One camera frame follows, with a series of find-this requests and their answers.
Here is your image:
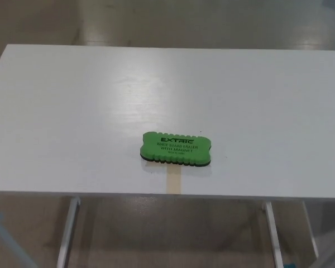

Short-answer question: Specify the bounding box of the green whiteboard eraser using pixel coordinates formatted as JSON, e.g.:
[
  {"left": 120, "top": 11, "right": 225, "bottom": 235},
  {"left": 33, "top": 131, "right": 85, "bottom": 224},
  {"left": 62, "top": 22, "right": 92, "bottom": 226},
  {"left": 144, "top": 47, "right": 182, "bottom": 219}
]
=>
[{"left": 139, "top": 130, "right": 213, "bottom": 169}]

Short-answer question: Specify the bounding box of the long beige tape strip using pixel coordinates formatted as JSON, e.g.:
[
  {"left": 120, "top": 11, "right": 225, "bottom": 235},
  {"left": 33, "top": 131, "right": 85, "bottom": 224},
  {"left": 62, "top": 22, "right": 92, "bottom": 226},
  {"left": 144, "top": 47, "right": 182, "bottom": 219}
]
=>
[{"left": 166, "top": 164, "right": 183, "bottom": 194}]

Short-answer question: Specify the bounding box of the thin white table leg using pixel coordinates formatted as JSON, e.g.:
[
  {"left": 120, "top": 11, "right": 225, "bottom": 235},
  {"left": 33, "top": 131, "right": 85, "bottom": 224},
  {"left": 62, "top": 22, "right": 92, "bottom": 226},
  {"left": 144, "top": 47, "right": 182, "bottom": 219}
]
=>
[{"left": 301, "top": 200, "right": 320, "bottom": 266}]

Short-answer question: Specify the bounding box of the blue-grey metal frame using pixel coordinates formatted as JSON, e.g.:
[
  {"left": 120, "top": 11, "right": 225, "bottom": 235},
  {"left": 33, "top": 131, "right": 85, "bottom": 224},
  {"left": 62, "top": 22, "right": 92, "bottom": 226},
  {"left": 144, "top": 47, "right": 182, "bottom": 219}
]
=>
[{"left": 0, "top": 209, "right": 35, "bottom": 268}]

